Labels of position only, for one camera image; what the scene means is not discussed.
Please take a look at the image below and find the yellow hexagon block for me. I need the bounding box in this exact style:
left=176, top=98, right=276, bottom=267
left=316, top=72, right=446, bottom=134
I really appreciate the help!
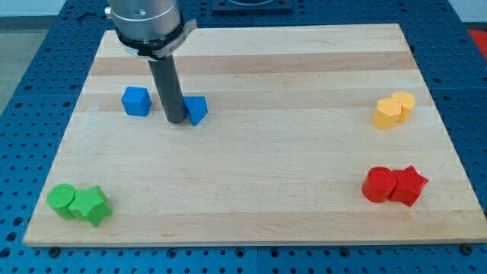
left=372, top=97, right=401, bottom=129

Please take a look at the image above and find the red star block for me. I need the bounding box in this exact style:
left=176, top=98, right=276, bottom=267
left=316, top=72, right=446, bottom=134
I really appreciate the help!
left=389, top=165, right=428, bottom=207

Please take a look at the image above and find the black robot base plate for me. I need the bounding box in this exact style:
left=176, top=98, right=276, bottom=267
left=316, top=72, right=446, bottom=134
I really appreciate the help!
left=212, top=0, right=293, bottom=12

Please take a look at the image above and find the blue triangle block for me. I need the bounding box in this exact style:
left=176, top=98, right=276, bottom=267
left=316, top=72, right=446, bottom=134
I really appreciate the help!
left=183, top=97, right=208, bottom=126

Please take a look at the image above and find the green cylinder block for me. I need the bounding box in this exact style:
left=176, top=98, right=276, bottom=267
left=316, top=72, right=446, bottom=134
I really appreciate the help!
left=46, top=183, right=76, bottom=220

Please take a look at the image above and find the light wooden board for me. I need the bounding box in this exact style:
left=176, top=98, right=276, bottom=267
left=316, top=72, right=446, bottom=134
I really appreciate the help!
left=24, top=24, right=486, bottom=247

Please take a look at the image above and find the yellow cylinder block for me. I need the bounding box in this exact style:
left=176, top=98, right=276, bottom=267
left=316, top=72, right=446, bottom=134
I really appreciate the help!
left=391, top=91, right=415, bottom=123

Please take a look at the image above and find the blue cube block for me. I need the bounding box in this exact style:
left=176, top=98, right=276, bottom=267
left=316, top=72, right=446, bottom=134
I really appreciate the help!
left=121, top=86, right=151, bottom=116

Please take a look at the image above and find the green star block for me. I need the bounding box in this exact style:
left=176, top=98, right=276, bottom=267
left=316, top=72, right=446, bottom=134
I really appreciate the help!
left=68, top=186, right=113, bottom=227

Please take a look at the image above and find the red cylinder block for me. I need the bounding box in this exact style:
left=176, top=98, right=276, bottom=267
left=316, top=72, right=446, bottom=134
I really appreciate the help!
left=361, top=167, right=396, bottom=202

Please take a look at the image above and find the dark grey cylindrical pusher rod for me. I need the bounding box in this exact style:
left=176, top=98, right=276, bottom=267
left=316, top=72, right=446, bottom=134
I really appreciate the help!
left=149, top=56, right=186, bottom=123

